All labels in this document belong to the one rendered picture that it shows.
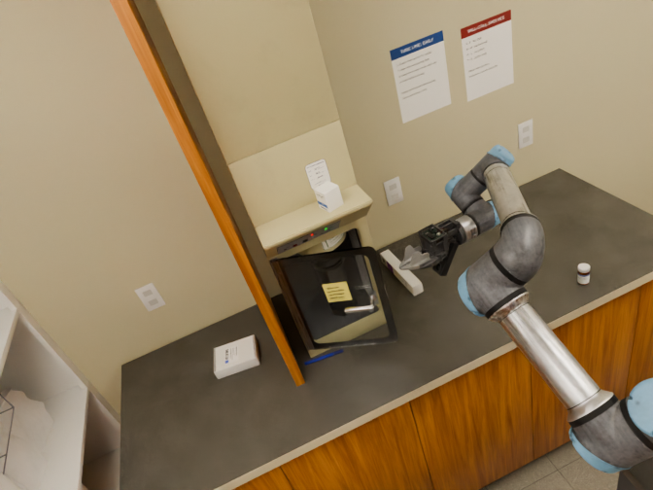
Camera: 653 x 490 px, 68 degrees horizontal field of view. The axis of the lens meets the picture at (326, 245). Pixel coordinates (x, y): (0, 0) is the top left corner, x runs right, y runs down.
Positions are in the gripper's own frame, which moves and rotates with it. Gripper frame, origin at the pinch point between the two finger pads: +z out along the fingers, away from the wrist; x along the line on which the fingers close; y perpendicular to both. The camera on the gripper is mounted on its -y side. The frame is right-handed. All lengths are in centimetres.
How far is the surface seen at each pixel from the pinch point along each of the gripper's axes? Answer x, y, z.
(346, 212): -5.8, 23.2, 10.9
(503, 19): -49, 37, -84
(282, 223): -15.3, 22.8, 26.3
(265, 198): -19.7, 29.5, 27.4
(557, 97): -45, -1, -108
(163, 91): -14, 67, 41
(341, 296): -8.1, -5.6, 18.2
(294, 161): -18.6, 36.5, 16.7
